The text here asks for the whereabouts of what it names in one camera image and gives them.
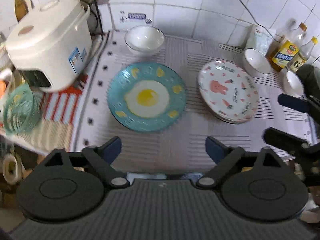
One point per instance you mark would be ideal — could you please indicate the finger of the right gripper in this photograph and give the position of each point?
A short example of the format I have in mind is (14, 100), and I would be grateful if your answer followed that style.
(309, 106)
(295, 146)

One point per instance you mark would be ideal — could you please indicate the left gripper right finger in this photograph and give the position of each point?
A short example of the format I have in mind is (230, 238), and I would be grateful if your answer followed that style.
(227, 161)

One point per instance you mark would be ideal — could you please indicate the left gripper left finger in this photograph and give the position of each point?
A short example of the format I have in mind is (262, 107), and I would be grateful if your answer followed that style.
(100, 160)

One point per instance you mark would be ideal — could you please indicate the white bowl black rim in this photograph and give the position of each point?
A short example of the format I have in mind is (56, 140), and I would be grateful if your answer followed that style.
(255, 63)

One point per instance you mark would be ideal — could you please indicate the blue fried egg plate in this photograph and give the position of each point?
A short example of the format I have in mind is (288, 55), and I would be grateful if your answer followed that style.
(146, 96)

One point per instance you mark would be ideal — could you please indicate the small white bowl right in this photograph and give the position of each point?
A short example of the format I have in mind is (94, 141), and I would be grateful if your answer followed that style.
(292, 85)

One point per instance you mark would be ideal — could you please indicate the striped white table mat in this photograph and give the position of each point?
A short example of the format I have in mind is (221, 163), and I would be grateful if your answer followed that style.
(180, 147)

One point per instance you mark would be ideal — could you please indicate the white vinegar bottle yellow cap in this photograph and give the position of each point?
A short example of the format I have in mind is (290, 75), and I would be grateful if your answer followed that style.
(302, 56)

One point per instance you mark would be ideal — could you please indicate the red striped cloth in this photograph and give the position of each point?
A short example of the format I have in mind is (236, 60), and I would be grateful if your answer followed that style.
(58, 114)

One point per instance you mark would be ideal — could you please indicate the yellow label cooking wine bottle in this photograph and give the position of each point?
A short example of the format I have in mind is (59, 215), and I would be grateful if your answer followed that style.
(288, 47)

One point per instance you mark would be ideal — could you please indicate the white rabbit pattern plate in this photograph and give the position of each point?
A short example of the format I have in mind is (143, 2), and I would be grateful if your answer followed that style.
(229, 91)

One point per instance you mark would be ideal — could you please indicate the white salt bag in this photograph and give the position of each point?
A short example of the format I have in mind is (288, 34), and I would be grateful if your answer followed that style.
(260, 39)

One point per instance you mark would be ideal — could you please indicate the green mesh basket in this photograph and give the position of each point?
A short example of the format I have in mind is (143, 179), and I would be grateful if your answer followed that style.
(21, 112)

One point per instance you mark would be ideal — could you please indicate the white rice cooker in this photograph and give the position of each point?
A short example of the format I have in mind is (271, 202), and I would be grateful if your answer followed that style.
(51, 45)

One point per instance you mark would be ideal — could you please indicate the wooden spatula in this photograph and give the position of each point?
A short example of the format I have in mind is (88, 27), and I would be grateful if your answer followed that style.
(20, 9)

